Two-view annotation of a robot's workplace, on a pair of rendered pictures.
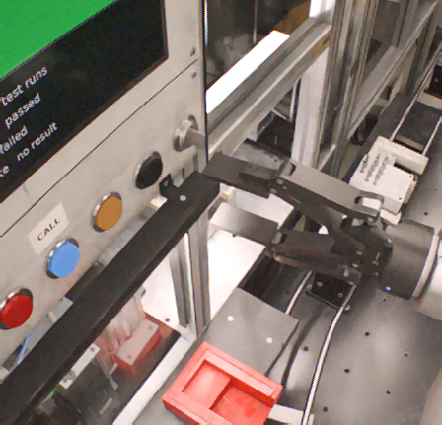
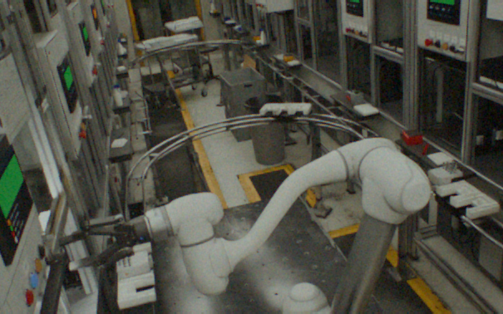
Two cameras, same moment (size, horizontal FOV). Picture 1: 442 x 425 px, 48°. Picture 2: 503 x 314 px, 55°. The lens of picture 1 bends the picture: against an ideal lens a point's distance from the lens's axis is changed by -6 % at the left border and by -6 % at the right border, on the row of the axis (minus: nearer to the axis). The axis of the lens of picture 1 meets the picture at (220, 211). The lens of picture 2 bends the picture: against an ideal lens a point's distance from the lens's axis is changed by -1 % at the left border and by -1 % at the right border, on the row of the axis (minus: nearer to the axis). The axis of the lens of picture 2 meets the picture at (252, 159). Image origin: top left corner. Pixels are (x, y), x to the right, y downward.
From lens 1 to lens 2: 92 cm
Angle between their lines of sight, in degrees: 42
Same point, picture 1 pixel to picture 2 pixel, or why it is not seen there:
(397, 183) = (140, 258)
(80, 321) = (49, 302)
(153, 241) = (56, 274)
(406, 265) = (140, 226)
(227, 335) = not seen: outside the picture
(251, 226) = (86, 261)
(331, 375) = not seen: outside the picture
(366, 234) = (123, 227)
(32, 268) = (27, 282)
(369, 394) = not seen: outside the picture
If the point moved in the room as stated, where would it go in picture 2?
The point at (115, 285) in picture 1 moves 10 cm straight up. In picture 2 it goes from (53, 289) to (40, 255)
